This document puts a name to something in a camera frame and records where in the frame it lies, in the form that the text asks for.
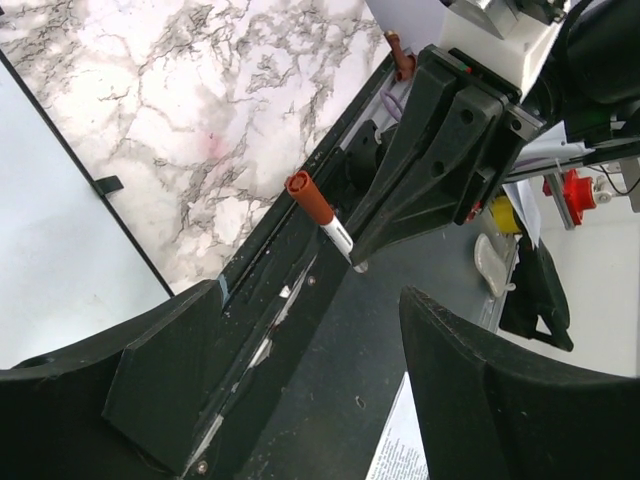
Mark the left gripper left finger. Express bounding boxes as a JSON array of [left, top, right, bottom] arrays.
[[1, 280, 223, 479]]

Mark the brown pipe valve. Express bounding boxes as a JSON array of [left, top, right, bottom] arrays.
[[384, 31, 416, 82]]

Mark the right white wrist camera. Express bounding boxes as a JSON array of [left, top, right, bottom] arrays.
[[367, 1, 563, 95]]

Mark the white marker pen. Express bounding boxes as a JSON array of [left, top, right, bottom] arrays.
[[285, 170, 368, 274]]

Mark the brown marker cap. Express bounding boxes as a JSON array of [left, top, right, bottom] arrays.
[[285, 170, 334, 226]]

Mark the red emergency stop button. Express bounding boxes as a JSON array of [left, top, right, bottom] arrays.
[[542, 169, 597, 230]]

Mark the black mounting rail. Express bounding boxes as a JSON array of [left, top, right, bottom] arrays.
[[185, 195, 405, 479]]

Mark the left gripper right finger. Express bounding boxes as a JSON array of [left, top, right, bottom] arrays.
[[399, 287, 639, 479]]

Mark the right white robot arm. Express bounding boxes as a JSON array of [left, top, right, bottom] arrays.
[[348, 1, 639, 264]]

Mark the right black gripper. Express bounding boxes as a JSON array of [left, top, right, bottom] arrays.
[[349, 45, 542, 265]]

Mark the black framed whiteboard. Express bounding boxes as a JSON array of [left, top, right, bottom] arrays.
[[1, 58, 172, 369]]

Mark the yellow tape roll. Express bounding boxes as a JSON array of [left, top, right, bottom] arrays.
[[490, 195, 522, 235]]

